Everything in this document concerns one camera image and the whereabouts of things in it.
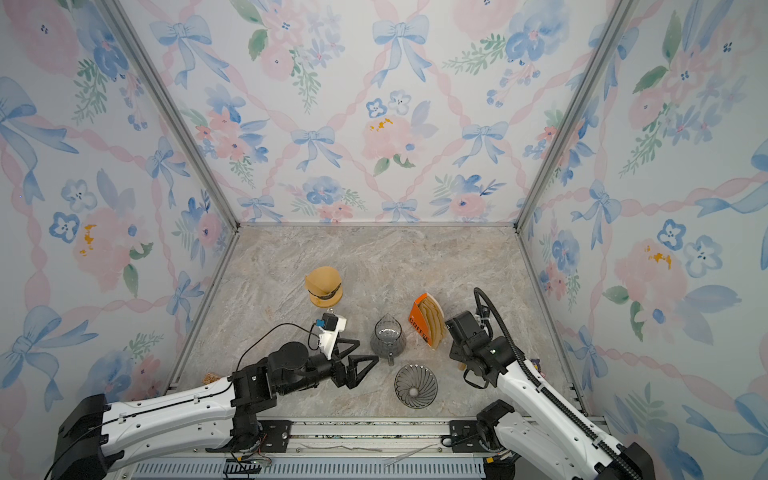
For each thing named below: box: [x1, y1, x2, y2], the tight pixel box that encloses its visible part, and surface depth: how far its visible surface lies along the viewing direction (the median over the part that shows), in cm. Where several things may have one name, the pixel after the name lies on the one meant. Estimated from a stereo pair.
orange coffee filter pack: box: [408, 292, 445, 350], surface depth 90 cm
